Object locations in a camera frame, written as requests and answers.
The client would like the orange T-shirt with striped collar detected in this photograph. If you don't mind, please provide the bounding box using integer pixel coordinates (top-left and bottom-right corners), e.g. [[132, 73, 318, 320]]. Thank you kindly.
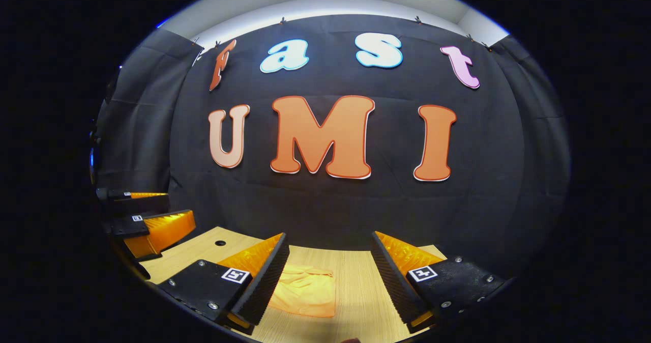
[[268, 264, 336, 318]]

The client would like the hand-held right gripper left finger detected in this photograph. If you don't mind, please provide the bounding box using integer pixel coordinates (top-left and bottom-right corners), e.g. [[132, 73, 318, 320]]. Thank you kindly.
[[157, 233, 290, 335]]

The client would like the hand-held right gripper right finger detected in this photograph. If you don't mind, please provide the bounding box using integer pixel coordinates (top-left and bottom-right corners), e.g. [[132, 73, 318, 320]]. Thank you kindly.
[[370, 231, 509, 333]]

